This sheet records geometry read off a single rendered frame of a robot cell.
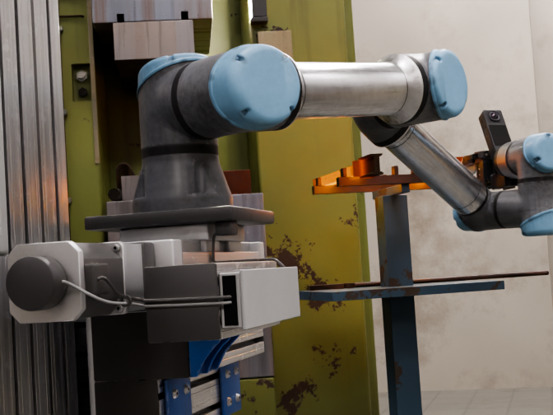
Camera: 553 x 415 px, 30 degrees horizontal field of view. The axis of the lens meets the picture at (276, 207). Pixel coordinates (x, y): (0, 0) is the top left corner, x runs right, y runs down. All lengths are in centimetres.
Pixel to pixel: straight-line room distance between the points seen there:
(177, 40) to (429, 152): 92
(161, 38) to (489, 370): 365
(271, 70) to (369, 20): 462
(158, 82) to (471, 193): 74
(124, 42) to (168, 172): 116
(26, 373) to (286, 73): 53
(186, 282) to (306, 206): 155
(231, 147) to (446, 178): 121
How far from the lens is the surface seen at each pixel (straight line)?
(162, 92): 151
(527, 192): 201
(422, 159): 193
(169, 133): 151
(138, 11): 265
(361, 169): 223
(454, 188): 200
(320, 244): 273
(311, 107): 153
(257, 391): 253
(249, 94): 140
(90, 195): 272
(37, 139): 143
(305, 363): 273
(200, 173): 151
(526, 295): 581
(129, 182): 258
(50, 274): 110
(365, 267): 319
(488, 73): 590
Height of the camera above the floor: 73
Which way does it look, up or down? 3 degrees up
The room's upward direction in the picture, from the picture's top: 4 degrees counter-clockwise
